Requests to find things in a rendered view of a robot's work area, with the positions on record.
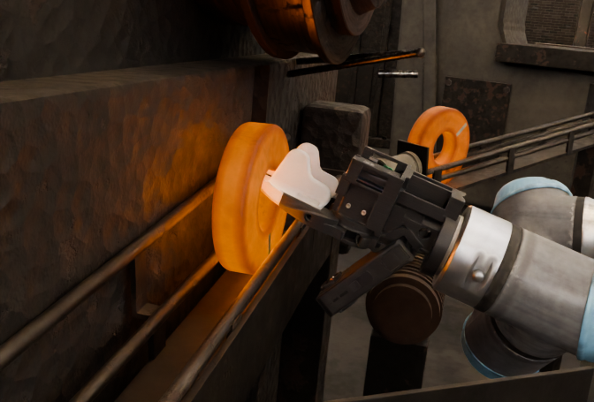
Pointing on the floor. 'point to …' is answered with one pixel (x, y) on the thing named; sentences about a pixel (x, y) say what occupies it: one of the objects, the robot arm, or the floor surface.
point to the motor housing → (400, 329)
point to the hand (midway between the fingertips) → (257, 179)
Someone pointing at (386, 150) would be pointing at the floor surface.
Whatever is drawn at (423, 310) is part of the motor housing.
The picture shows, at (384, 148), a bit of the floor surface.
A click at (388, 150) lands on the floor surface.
